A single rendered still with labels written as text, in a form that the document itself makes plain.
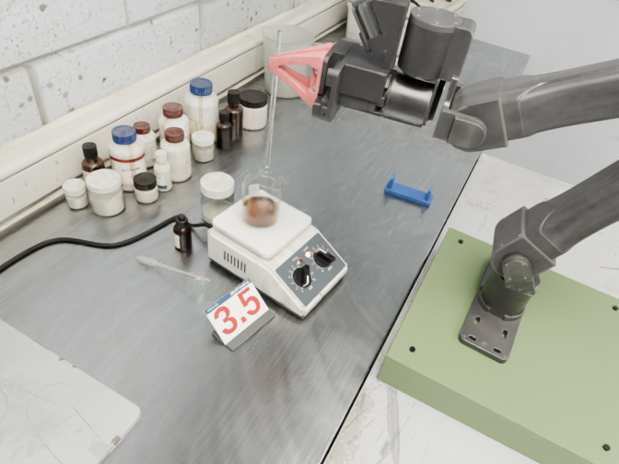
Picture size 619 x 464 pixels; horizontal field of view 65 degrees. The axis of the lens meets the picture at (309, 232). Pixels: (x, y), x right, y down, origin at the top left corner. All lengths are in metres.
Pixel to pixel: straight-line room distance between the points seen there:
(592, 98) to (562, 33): 1.42
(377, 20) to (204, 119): 0.59
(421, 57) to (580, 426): 0.49
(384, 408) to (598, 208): 0.37
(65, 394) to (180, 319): 0.18
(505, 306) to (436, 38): 0.39
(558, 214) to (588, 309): 0.26
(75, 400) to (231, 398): 0.19
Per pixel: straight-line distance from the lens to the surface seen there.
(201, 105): 1.07
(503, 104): 0.58
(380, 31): 0.58
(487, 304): 0.77
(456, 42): 0.57
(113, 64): 1.07
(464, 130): 0.57
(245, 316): 0.75
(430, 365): 0.69
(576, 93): 0.58
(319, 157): 1.11
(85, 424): 0.69
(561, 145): 2.14
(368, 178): 1.07
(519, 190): 1.19
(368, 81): 0.58
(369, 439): 0.68
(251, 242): 0.75
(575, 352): 0.81
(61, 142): 0.97
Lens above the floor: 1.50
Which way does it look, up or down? 42 degrees down
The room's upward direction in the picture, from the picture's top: 9 degrees clockwise
